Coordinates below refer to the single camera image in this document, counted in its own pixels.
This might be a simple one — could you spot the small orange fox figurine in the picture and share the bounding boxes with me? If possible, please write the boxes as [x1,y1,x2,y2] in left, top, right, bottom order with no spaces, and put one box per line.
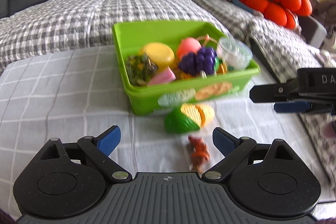
[188,135,211,174]

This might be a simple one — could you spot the clear cotton swab jar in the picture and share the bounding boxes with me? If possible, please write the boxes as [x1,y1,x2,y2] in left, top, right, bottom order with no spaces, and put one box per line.
[217,37,253,71]

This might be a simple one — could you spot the toy corn cob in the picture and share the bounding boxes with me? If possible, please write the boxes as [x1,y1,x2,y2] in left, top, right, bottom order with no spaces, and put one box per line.
[164,103,215,134]

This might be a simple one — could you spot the purple toy grapes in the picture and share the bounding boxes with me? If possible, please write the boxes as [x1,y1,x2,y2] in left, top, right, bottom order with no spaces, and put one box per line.
[178,47,219,76]

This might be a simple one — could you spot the leopard triangle hair clip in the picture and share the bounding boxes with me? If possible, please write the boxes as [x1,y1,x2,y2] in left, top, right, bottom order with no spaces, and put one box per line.
[125,53,159,86]

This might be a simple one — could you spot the pink rectangular box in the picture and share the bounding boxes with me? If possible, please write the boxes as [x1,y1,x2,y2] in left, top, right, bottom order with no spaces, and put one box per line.
[147,67,176,86]

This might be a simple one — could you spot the yellow toy pot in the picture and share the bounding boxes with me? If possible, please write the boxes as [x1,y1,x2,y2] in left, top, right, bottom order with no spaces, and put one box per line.
[138,42,175,70]

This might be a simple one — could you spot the orange ribbed toy slice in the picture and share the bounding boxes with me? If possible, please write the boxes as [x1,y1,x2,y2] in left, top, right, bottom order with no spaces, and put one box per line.
[214,59,228,75]

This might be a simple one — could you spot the orange pumpkin cushion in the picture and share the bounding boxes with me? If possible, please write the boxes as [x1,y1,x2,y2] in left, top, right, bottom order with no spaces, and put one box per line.
[239,0,313,30]

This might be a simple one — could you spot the green plastic cookie box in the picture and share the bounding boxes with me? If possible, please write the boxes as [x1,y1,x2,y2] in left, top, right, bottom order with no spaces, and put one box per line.
[112,20,260,115]

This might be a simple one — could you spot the grey checkered sofa blanket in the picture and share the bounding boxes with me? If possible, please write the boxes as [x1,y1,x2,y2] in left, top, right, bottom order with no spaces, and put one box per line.
[1,0,335,187]

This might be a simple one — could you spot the pink round toy with cord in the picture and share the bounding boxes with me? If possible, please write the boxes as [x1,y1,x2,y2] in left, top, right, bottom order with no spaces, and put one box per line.
[177,34,218,60]

